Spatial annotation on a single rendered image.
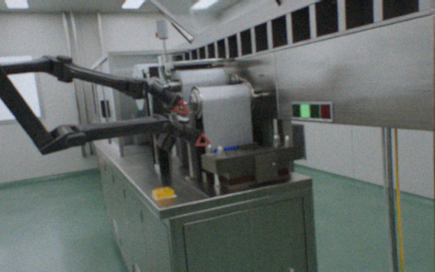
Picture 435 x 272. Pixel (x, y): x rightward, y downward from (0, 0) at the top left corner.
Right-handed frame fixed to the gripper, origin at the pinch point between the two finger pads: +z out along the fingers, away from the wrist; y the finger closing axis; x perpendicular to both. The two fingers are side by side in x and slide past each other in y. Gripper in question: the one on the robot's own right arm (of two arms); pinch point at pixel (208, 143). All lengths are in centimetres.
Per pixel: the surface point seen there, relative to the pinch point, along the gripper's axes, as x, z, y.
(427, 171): 68, 265, -103
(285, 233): -22.7, 36.5, 25.6
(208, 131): 4.9, -2.8, 0.2
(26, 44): 61, -140, -556
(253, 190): -11.2, 14.3, 25.8
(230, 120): 13.5, 5.3, 0.2
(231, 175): -9.3, 6.5, 18.9
